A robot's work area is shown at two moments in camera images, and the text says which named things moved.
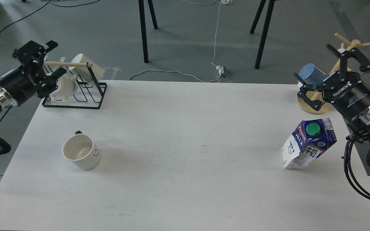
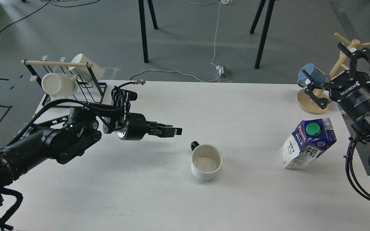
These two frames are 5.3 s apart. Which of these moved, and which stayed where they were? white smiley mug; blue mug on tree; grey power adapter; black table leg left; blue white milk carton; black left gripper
Moved: black left gripper; white smiley mug
Stayed: blue mug on tree; blue white milk carton; black table leg left; grey power adapter
